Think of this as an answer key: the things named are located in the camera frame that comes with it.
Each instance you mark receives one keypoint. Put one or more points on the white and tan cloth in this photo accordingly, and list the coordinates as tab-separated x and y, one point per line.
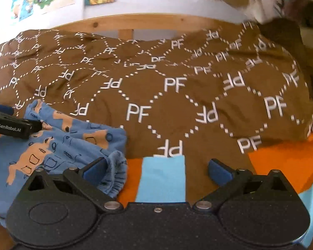
250	0

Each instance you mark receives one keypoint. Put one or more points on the blue printed pants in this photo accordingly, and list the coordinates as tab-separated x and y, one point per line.
54	140

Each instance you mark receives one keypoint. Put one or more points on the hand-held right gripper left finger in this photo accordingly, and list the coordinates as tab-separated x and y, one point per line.
94	172

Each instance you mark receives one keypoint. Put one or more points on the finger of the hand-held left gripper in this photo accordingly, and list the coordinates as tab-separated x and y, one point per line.
2	108

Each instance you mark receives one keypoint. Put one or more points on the brown patterned blanket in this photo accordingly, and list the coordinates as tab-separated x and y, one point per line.
172	96

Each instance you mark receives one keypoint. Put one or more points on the multicoloured patchwork blanket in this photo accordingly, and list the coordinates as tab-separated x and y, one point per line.
161	177

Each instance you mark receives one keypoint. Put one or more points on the wooden bed frame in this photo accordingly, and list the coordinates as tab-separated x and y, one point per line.
125	23

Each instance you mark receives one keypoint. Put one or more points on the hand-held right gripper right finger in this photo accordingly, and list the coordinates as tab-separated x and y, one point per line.
219	172

